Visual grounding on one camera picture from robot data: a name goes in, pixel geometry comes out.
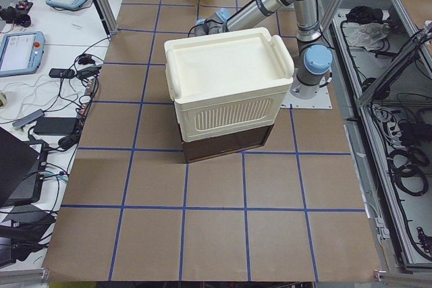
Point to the dark wooden drawer white handle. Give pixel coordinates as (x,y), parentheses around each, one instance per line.
(208,148)

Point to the black phone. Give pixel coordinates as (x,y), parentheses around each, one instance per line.
(61,73)

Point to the aluminium side frame rail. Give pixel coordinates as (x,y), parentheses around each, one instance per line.
(383,58)

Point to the cream plastic storage cabinet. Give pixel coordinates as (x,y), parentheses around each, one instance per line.
(225,83)

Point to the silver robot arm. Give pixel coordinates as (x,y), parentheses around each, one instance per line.
(314,56)

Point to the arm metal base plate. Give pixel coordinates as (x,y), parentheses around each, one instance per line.
(308,100)

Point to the black power adapter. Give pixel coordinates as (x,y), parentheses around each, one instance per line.
(54,126)

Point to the blue teach pendant lower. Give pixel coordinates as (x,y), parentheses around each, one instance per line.
(21,53)

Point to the black laptop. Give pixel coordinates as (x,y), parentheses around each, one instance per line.
(22,167)

